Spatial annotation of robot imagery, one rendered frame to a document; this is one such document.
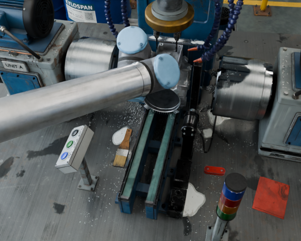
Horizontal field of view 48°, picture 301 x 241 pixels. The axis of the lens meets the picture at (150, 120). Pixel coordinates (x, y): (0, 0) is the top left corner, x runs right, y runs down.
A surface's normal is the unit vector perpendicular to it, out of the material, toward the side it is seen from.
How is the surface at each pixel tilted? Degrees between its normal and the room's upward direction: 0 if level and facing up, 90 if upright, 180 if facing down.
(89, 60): 36
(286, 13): 0
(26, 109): 42
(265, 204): 3
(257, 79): 24
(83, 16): 90
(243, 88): 47
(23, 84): 90
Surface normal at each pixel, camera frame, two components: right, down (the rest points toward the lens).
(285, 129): -0.23, 0.75
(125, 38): -0.13, -0.25
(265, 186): -0.02, -0.64
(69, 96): 0.55, -0.21
